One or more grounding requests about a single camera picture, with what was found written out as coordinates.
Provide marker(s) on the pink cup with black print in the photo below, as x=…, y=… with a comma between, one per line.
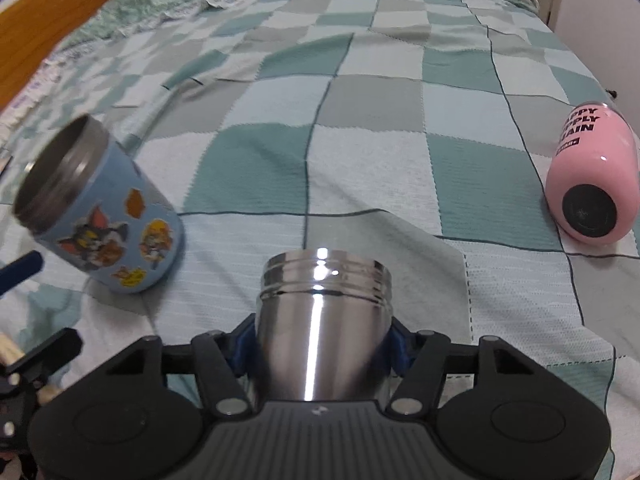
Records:
x=595, y=180

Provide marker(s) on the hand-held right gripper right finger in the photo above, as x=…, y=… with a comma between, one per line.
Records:
x=401, y=352

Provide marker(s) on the blue cartoon sticker cup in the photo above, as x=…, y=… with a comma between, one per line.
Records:
x=107, y=225

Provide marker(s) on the wooden headboard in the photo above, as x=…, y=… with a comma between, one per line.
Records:
x=40, y=25

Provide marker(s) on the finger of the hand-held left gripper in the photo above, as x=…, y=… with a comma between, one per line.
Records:
x=47, y=355
x=21, y=269

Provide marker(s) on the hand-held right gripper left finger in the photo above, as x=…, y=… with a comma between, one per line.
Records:
x=239, y=355

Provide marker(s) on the silver steel cup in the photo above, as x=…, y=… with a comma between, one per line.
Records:
x=322, y=325

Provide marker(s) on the green fluffy blanket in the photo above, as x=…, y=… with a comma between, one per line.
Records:
x=160, y=0

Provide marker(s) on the green checkered blanket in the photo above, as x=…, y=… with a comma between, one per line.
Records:
x=380, y=135

